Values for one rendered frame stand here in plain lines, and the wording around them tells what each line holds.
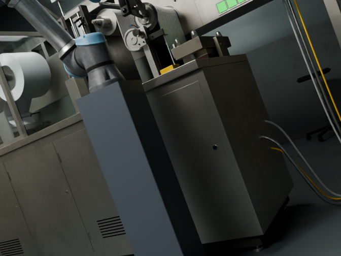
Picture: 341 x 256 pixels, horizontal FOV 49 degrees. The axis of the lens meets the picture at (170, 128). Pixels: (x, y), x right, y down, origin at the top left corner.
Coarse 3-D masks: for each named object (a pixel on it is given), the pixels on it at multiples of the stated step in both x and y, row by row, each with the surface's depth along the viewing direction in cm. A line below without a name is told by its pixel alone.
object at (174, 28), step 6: (162, 24) 197; (168, 24) 203; (174, 24) 208; (180, 24) 215; (168, 30) 201; (174, 30) 206; (180, 30) 212; (168, 36) 199; (174, 36) 204; (180, 36) 210; (168, 42) 197; (174, 42) 202; (168, 48) 195
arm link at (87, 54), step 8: (96, 32) 147; (80, 40) 144; (88, 40) 144; (96, 40) 144; (104, 40) 147; (80, 48) 145; (88, 48) 144; (96, 48) 144; (104, 48) 146; (80, 56) 147; (88, 56) 144; (96, 56) 144; (104, 56) 145; (80, 64) 151; (88, 64) 145
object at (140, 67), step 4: (188, 36) 223; (188, 40) 224; (144, 56) 241; (136, 60) 245; (140, 60) 243; (144, 60) 242; (136, 64) 245; (140, 64) 244; (144, 64) 242; (148, 64) 241; (140, 68) 245; (144, 68) 243; (148, 68) 242; (140, 72) 245; (144, 72) 244; (148, 72) 242; (140, 76) 246; (144, 76) 244; (148, 76) 243; (152, 76) 241; (144, 80) 245; (148, 80) 243
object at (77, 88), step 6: (72, 78) 239; (78, 78) 242; (66, 84) 243; (72, 84) 240; (78, 84) 240; (84, 84) 244; (72, 90) 241; (78, 90) 239; (84, 90) 243; (72, 96) 242; (78, 96) 240; (78, 108) 242
